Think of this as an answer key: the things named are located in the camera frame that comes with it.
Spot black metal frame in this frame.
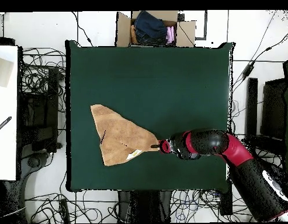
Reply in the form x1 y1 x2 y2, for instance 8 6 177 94
243 77 287 162

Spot blue denim jeans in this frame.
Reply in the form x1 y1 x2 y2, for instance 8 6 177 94
133 10 169 45

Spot black power adapter cable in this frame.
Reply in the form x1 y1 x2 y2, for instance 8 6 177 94
232 26 288 81

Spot beige paper sheet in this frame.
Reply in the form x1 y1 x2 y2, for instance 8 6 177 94
0 55 14 89

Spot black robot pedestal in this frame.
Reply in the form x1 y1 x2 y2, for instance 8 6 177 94
117 190 173 223

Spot pink cloth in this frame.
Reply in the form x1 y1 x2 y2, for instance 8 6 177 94
165 26 175 46

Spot white side table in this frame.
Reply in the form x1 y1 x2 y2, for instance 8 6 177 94
0 45 19 181

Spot black equipment rack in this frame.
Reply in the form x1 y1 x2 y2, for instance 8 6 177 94
18 66 61 153

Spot black power strip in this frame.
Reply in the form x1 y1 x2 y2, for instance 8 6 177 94
219 184 234 216

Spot dark green table cloth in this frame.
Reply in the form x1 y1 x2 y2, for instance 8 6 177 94
65 40 235 193

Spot tan terry towel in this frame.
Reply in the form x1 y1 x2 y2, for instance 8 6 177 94
90 104 160 167

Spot black ridged strap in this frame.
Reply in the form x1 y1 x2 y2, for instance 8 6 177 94
0 115 13 135

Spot brown cardboard box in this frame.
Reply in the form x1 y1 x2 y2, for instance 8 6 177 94
115 10 197 48

